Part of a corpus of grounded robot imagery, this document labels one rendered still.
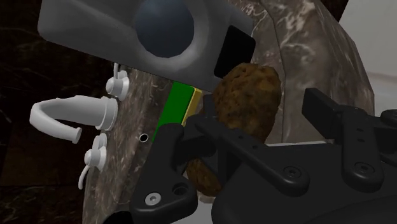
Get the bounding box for brown rough potato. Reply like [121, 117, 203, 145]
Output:
[185, 62, 282, 197]

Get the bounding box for green and yellow sponge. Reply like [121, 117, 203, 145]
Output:
[151, 81, 204, 144]

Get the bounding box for white faucet handle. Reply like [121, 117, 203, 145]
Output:
[105, 62, 130, 102]
[77, 132, 108, 191]

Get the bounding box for brown marble sink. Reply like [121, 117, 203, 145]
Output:
[81, 0, 376, 224]

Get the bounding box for white faucet spout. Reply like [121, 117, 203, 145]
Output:
[29, 94, 119, 144]

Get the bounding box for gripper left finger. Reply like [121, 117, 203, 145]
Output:
[129, 114, 311, 224]

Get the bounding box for grey appliance with round window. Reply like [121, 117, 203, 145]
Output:
[37, 0, 257, 93]

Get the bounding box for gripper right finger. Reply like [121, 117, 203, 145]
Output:
[302, 87, 397, 193]

